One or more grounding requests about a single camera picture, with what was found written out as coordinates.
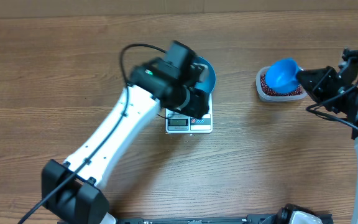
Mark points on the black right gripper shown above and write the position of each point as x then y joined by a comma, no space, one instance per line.
320,80

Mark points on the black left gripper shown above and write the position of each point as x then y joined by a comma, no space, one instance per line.
201,104

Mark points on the blue plastic measuring scoop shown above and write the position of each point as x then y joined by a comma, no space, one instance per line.
281,76

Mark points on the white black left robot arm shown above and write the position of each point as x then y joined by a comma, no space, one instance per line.
73,190

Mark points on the teal metal bowl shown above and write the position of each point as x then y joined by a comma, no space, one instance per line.
208,76

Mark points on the white digital kitchen scale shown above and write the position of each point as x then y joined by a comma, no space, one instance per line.
181,124

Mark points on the clear container of red beans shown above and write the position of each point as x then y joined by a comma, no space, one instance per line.
268,95

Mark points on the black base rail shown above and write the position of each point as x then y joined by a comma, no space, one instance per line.
290,213

